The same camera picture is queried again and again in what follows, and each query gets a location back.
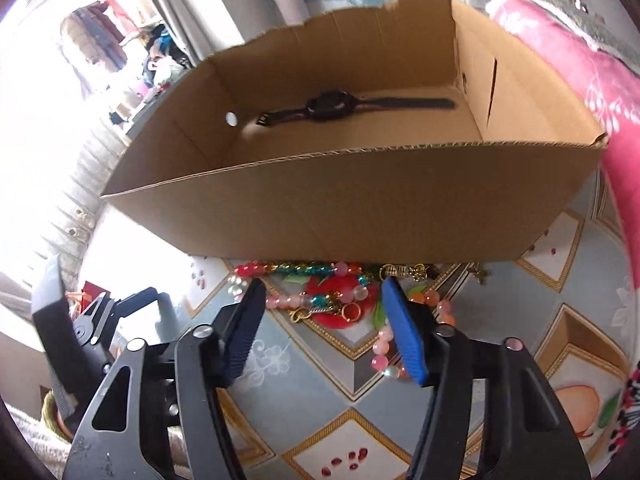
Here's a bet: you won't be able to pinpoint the multicoloured bead bracelet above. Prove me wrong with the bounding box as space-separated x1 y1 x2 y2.
231 260 374 311

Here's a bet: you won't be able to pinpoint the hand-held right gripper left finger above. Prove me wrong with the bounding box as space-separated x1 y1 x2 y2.
62 276 266 480

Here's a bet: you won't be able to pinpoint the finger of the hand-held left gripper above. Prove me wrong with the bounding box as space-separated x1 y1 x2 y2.
75 287 176 356

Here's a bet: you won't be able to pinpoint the fruit print tablecloth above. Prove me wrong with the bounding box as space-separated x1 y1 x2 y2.
80 170 637 480

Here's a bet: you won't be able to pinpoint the hanging clothes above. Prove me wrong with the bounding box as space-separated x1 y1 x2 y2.
59 0 129 98

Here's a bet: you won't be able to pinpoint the brown cardboard box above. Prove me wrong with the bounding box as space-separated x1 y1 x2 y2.
100 0 609 265

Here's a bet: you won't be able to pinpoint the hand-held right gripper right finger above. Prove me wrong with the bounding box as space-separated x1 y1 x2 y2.
381 276 593 480

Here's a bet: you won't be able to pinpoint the pile of dark clothes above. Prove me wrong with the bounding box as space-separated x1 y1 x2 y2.
141 22 193 97

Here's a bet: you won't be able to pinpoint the gold chain with ring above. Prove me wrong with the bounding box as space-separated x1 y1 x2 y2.
289 301 362 324

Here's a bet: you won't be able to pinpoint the grey glitter handbag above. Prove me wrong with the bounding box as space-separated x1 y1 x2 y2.
532 0 622 57

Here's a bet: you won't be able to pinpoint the gold clip keychain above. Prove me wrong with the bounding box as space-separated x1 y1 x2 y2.
379 262 432 284

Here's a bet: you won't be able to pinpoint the pink orange bead bracelet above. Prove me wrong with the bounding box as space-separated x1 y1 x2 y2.
371 285 457 380

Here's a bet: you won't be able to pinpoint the black wrist watch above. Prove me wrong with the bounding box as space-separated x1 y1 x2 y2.
256 91 456 129

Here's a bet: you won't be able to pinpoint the pink floral blanket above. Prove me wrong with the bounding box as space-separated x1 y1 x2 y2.
484 0 640 466

